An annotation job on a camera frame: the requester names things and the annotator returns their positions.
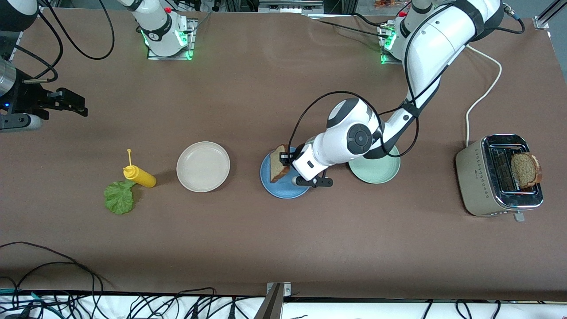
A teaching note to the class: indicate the yellow squeeze bottle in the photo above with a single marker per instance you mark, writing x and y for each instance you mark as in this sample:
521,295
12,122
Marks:
144,178

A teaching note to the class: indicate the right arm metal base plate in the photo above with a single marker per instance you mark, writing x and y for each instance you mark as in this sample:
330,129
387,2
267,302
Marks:
168,58

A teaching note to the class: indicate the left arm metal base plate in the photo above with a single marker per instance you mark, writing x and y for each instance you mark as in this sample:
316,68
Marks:
390,62

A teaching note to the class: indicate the green lettuce leaf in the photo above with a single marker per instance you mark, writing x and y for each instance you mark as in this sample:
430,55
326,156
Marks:
118,199

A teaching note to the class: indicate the aluminium camera post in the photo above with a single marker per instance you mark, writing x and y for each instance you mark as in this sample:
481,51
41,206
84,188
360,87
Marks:
271,305

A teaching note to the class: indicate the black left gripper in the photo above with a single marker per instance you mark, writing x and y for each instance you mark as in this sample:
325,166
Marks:
297,153

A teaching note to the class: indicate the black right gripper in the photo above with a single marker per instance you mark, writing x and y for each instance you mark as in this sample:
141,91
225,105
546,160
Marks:
27,98

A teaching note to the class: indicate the light green plate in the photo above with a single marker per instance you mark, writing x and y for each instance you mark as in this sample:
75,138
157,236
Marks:
376,173

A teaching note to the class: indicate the aluminium side rail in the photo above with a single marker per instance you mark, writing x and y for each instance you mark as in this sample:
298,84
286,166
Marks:
17,44

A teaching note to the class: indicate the brown bread slice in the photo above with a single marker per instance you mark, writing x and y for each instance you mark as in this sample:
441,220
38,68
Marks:
277,168
525,170

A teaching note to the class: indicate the beige chrome-top toaster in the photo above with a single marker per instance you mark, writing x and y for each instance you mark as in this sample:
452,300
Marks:
476,177

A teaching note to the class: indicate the aluminium corner profile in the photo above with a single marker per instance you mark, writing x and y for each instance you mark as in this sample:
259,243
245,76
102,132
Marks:
542,21

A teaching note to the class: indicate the blue plate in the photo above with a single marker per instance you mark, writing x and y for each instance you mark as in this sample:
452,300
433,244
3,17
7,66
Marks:
283,190

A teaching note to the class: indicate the orange packet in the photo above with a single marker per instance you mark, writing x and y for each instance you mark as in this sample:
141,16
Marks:
390,3

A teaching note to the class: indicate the grey metal box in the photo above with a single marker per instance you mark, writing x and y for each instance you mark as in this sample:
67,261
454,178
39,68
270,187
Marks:
290,6

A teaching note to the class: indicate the beige plate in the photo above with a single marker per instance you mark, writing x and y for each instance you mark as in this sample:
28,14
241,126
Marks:
203,166

